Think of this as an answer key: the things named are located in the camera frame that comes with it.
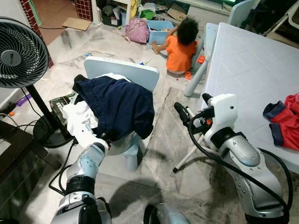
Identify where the navy blue garment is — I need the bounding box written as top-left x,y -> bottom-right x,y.
72,75 -> 156,141

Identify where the red white navy shirt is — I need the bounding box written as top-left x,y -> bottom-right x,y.
263,93 -> 299,151

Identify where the grey laundry basket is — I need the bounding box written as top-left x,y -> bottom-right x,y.
108,132 -> 141,157

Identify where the white garment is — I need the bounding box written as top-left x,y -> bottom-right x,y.
62,99 -> 100,137

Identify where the green black carton box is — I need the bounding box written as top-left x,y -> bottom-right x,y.
49,92 -> 78,126

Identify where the child in orange shirt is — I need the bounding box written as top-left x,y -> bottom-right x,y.
152,16 -> 200,77

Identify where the light blue folding table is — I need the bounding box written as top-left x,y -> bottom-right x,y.
172,22 -> 299,174

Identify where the light blue plastic chair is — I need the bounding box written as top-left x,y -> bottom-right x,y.
84,56 -> 160,172
228,0 -> 258,28

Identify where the silver robot left leg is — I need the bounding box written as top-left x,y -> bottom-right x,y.
96,198 -> 113,224

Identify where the silver robot leg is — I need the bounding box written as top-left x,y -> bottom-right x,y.
144,203 -> 190,224
96,198 -> 113,224

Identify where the blue plastic bin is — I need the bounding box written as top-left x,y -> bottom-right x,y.
148,20 -> 176,45

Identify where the pink backpack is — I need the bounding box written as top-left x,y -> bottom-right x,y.
125,17 -> 150,44

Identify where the purple toy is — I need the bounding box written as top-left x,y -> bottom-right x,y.
15,93 -> 32,107

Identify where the dark wooden side table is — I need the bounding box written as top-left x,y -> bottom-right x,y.
0,120 -> 47,220

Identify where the silver robot right leg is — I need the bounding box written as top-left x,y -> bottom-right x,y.
144,203 -> 190,224

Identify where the brown cardboard piece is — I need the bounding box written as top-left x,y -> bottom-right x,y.
62,17 -> 93,31

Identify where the black standing fan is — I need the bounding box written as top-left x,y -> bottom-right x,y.
0,16 -> 74,149

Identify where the white shelf unit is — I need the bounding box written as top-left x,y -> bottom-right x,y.
92,0 -> 138,26

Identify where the red brick pillar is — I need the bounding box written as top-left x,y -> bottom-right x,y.
19,0 -> 54,68
75,0 -> 93,21

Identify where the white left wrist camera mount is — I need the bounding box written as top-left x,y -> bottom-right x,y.
75,125 -> 102,150

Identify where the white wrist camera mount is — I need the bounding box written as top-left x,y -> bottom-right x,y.
75,125 -> 102,150
202,93 -> 239,146

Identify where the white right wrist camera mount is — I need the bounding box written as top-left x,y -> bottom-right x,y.
202,93 -> 239,146

